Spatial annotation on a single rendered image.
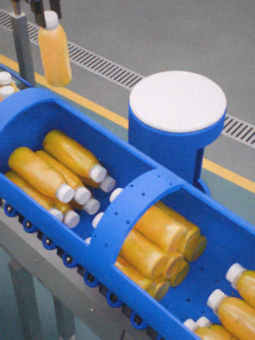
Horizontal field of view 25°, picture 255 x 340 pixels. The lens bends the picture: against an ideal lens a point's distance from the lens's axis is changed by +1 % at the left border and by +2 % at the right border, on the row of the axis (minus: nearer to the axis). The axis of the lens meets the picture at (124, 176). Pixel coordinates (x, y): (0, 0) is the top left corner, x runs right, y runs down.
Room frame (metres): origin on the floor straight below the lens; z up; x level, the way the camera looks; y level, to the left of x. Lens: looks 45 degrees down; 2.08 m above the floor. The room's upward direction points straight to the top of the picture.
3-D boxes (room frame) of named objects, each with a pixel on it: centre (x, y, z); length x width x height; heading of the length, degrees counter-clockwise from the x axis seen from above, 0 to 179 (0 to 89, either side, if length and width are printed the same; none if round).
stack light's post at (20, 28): (1.69, 0.34, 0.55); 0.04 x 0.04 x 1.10; 45
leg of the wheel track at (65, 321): (1.16, 0.22, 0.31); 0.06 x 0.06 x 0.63; 45
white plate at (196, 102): (1.34, -0.15, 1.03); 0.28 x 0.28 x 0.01
